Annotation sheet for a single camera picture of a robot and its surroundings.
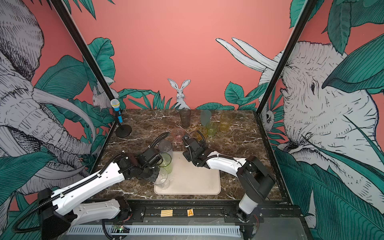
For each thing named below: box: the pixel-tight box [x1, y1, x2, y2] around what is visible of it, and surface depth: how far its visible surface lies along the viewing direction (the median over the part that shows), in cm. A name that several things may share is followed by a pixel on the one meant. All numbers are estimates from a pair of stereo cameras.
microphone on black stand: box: [110, 99, 132, 138], surface depth 103 cm
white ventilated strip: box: [67, 225, 241, 236], surface depth 71 cm
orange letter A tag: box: [187, 208, 194, 217], surface depth 76 cm
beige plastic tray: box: [154, 151, 221, 195], surface depth 86 cm
